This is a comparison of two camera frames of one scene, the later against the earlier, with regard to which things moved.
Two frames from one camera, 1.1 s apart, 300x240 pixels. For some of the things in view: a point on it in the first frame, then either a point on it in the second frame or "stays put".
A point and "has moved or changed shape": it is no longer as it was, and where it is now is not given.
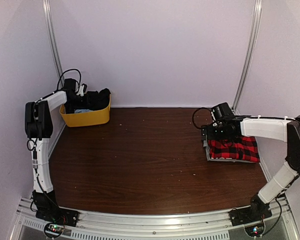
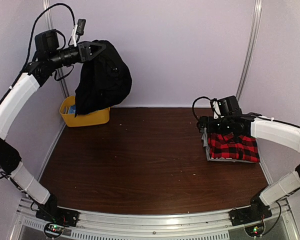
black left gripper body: (79, 103) to (58, 59)
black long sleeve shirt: (97, 100) has moved or changed shape
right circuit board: (255, 231) stays put
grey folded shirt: (209, 158) stays put
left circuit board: (54, 229) stays put
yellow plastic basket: (88, 118) stays put
